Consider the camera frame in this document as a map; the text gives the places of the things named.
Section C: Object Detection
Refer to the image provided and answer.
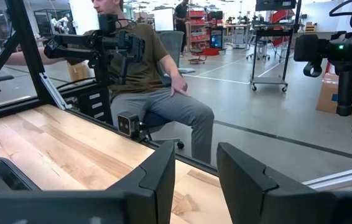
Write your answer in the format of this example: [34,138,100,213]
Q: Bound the red crate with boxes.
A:
[201,47,221,57]

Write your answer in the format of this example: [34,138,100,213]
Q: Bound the person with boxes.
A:
[0,0,216,165]
[174,0,192,57]

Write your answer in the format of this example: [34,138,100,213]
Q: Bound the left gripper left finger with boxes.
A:
[0,139,177,224]

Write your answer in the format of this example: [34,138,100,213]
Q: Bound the cardboard box with blue print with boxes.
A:
[315,73,352,119]

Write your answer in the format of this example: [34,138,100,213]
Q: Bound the black wheeled cart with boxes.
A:
[249,0,303,93]

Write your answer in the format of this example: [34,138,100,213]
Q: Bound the blue display screen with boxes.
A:
[209,28,224,50]

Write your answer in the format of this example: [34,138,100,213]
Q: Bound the silver aluminium rail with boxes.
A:
[302,163,352,192]

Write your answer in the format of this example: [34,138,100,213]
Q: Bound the black tray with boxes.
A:
[0,157,42,200]

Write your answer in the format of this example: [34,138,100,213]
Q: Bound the black box with white labels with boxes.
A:
[78,88,114,125]

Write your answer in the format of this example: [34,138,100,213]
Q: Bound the office chair with blue seat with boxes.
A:
[143,30,196,150]

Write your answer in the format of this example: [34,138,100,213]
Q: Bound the small table-level camera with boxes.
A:
[116,111,149,141]

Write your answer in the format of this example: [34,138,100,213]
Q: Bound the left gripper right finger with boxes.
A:
[216,142,352,224]

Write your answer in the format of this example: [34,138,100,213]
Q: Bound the red shelf rack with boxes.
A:
[187,9,208,54]

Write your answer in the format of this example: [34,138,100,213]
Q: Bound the white robot figure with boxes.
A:
[50,17,70,34]

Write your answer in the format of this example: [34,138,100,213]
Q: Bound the black aluminium table frame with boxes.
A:
[0,0,219,177]

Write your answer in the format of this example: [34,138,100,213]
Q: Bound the white board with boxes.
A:
[153,7,175,32]

